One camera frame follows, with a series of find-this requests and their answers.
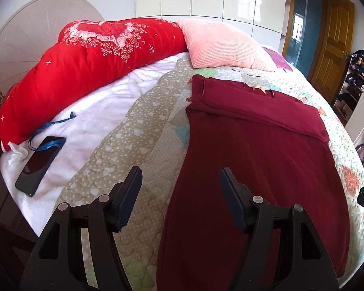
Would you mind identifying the wooden door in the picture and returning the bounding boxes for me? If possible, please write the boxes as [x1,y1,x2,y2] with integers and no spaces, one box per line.
[308,0,355,104]

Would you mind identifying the patchwork quilted bedspread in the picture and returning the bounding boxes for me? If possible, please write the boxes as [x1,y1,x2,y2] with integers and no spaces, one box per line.
[60,57,364,290]

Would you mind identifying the blue lanyard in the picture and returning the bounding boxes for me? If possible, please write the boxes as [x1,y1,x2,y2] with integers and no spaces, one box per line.
[27,111,77,153]

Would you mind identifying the red floral quilt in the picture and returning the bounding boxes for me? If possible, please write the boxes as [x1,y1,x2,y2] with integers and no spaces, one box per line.
[0,18,187,151]

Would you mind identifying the black smartphone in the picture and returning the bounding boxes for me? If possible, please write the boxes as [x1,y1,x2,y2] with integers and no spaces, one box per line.
[15,136,66,197]

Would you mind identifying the purple cloth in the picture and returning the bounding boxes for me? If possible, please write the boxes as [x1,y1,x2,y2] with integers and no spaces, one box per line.
[263,47,293,71]

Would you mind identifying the white crumpled tissue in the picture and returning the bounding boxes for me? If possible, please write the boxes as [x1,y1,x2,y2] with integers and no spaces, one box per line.
[8,142,28,166]

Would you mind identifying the cluttered shelf rack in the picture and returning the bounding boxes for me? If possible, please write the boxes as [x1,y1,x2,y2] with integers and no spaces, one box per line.
[333,49,364,125]

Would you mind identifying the dark red sweater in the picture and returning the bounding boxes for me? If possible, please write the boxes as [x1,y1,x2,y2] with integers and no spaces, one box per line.
[156,75,350,290]

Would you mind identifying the pink textured pillow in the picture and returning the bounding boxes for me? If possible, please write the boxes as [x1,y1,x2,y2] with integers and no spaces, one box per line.
[177,19,276,72]

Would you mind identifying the beige round headboard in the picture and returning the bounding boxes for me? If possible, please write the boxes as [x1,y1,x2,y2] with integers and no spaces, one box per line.
[0,0,104,94]

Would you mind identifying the white blanket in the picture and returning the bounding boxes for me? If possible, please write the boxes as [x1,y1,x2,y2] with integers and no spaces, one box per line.
[0,53,188,234]

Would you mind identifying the white wardrobe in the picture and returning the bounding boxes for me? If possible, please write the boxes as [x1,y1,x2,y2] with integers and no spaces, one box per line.
[135,0,289,53]

